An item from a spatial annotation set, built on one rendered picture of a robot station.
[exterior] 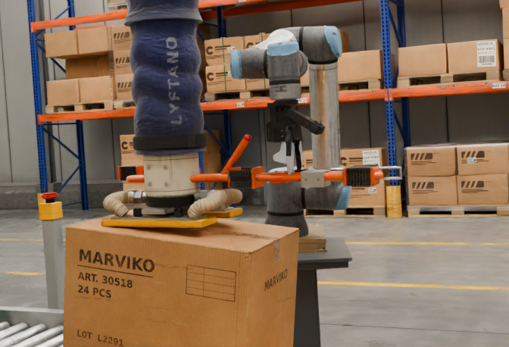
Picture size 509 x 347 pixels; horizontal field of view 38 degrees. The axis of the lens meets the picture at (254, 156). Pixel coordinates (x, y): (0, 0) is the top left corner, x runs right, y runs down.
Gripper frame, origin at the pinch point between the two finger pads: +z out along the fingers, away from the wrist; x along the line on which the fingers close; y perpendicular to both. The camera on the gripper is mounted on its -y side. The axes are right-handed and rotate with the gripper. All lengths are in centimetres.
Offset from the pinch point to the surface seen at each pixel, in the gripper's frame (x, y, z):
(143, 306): 21, 41, 36
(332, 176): 3.4, -11.7, 2.0
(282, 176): 3.5, 2.9, 1.6
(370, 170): 4.5, -23.0, 0.3
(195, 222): 15.2, 25.6, 13.0
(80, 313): 22, 63, 39
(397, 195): -699, 130, 86
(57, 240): -46, 125, 30
